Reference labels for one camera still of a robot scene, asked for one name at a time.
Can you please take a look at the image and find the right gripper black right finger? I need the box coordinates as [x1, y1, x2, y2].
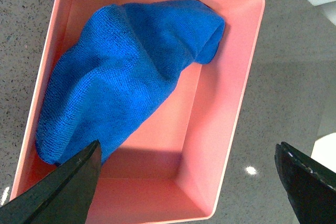
[275, 142, 335, 223]

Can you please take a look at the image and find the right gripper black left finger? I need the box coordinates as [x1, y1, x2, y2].
[1, 141, 101, 223]

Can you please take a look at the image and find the blue microfiber cloth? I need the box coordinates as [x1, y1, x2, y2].
[35, 0, 225, 165]

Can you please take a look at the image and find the pink plastic box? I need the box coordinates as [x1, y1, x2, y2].
[11, 0, 265, 223]

